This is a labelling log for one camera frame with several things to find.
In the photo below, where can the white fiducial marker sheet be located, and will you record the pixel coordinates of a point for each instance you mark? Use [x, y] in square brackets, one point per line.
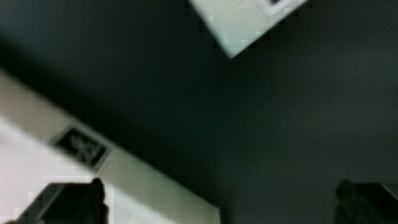
[241, 19]

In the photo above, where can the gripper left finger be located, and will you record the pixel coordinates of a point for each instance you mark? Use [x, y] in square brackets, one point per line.
[69, 204]

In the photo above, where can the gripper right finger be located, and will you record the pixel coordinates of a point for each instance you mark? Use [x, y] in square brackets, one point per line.
[367, 203]

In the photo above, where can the white square table top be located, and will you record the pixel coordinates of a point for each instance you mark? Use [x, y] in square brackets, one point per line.
[56, 152]

